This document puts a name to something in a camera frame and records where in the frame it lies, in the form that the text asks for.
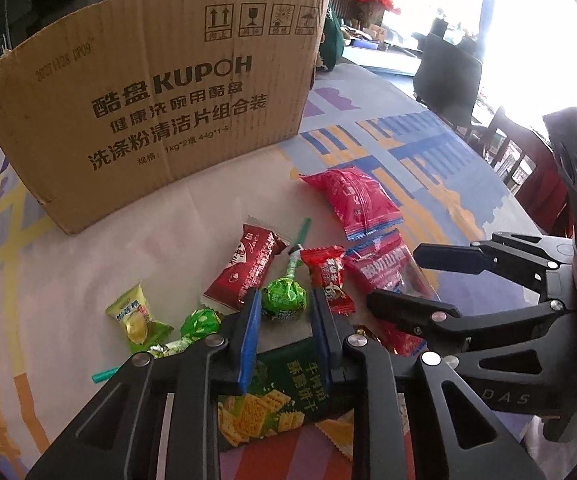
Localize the green lollipop with teal stick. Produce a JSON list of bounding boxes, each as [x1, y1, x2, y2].
[[92, 307, 225, 386]]

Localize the red cloth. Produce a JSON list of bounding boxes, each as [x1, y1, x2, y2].
[[526, 150, 574, 236]]

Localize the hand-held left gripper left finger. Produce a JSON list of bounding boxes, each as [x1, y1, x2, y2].
[[26, 287, 264, 480]]

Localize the white low cabinet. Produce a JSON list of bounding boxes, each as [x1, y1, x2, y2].
[[339, 35, 424, 76]]

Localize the dark red chocolate packet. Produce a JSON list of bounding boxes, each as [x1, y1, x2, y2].
[[202, 217, 289, 313]]

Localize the green cracker packet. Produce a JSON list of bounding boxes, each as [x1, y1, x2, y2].
[[217, 337, 357, 453]]

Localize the patterned tablecloth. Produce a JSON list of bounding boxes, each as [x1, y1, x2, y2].
[[0, 57, 544, 480]]

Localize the gold foil candy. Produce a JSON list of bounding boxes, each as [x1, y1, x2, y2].
[[353, 326, 384, 345]]

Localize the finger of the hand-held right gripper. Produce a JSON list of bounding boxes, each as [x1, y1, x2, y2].
[[367, 287, 574, 352], [413, 232, 574, 301]]

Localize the green knit snowflake bag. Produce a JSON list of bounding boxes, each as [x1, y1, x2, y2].
[[268, 0, 345, 73]]

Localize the pink snack packet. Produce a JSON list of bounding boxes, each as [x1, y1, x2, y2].
[[299, 166, 403, 241]]

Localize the brown cardboard box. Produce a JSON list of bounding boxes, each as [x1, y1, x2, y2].
[[0, 0, 333, 235]]

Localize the wooden chair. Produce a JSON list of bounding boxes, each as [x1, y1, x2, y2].
[[473, 107, 539, 176]]

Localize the small red candy packet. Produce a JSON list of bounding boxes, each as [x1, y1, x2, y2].
[[300, 246, 355, 317]]

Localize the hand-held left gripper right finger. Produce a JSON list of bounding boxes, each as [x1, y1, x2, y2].
[[309, 290, 539, 480]]

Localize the yellow green candy packet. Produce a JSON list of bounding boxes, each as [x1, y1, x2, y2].
[[106, 282, 174, 353]]

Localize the large red blue snack packet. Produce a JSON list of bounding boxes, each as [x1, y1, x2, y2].
[[343, 230, 442, 356]]

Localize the dark chair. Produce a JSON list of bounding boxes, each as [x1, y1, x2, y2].
[[413, 32, 484, 126]]

